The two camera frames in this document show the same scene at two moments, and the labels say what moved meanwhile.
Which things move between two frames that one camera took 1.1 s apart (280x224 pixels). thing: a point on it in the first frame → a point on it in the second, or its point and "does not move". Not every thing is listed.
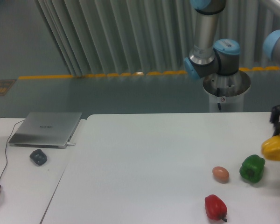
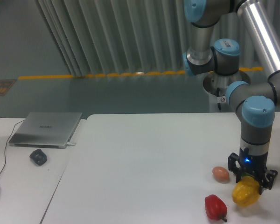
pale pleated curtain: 98,37 does not move
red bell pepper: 216,209 does not move
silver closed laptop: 45,129 does not move
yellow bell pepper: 276,147 → 246,192
